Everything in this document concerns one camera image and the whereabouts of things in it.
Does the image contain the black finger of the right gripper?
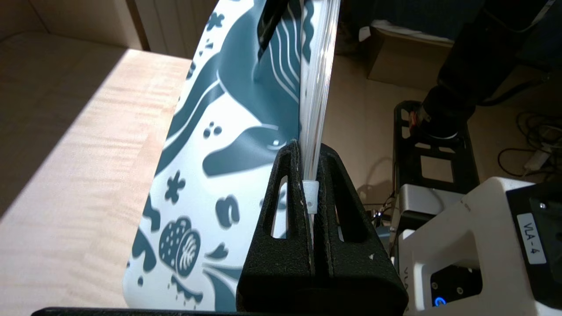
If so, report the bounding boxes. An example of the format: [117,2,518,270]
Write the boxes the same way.
[257,0,288,60]

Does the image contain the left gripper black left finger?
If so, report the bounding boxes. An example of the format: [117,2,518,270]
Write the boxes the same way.
[236,140,315,312]

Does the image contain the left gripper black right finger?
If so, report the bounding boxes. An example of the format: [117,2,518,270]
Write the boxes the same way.
[313,143,410,315]

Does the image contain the white floral pouch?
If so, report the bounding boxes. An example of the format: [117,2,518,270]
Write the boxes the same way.
[124,0,342,312]

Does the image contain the white black robot base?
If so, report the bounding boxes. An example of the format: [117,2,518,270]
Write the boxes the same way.
[391,100,562,316]

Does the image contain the brown cardboard box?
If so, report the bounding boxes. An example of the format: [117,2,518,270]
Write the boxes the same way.
[367,25,457,93]

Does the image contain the black robot torso column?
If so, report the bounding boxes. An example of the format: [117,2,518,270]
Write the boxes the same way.
[415,0,562,139]

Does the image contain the white power plug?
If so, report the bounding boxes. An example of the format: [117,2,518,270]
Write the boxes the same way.
[525,149,553,172]

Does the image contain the light wooden shelf desk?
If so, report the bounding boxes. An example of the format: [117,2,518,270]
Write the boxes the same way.
[0,0,207,310]

